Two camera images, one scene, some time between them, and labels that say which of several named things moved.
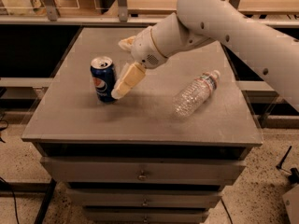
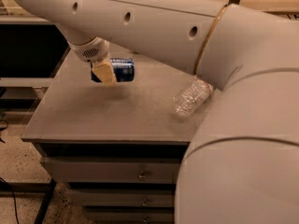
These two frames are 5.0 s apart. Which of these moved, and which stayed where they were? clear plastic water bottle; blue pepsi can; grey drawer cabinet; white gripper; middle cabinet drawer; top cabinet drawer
Moved: white gripper; blue pepsi can
Stayed: top cabinet drawer; middle cabinet drawer; clear plastic water bottle; grey drawer cabinet
